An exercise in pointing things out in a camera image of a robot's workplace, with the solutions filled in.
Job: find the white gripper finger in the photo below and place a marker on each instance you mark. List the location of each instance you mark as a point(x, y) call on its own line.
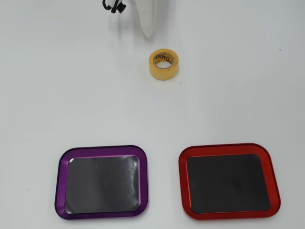
point(147, 19)

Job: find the yellow masking tape roll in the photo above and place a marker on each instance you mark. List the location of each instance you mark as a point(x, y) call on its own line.
point(164, 72)

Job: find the purple metal dish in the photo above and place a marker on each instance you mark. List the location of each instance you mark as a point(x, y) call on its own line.
point(62, 186)

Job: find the red metal dish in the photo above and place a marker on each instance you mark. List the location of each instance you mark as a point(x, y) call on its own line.
point(274, 186)

